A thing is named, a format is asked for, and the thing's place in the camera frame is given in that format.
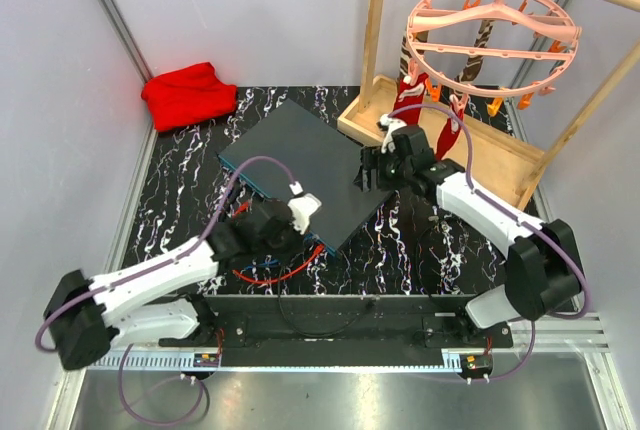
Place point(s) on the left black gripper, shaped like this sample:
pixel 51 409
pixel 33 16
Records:
pixel 298 245

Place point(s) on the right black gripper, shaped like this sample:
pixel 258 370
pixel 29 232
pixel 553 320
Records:
pixel 372 158

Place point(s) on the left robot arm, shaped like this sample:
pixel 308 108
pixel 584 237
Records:
pixel 86 317

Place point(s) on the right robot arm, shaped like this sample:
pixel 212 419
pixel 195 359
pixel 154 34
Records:
pixel 543 268

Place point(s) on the red sock left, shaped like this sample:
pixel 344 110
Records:
pixel 410 91

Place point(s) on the red sock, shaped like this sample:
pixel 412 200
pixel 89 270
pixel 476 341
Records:
pixel 450 132
pixel 410 91

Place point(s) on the red sock right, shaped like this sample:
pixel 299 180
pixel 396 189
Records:
pixel 450 132

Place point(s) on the brown striped sock back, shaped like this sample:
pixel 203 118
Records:
pixel 474 62

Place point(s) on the brown striped sock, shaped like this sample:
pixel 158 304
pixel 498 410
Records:
pixel 474 62
pixel 405 55

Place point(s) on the brown striped sock front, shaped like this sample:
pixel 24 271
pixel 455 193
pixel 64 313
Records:
pixel 405 55

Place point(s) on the red folded cloth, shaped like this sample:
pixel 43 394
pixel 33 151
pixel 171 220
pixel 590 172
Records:
pixel 188 96

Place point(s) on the pink round clip hanger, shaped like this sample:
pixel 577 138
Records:
pixel 528 31

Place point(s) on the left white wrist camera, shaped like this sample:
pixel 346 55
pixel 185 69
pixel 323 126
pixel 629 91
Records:
pixel 302 209

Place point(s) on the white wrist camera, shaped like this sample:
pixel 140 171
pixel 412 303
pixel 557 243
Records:
pixel 302 209
pixel 390 126

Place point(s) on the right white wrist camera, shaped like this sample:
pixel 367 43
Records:
pixel 390 126

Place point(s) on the dark blue network switch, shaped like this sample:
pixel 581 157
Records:
pixel 322 159

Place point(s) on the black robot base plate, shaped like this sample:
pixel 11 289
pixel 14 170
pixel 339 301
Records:
pixel 345 333

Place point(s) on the wooden drying rack frame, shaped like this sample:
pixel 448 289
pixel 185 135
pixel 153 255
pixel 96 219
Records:
pixel 505 165

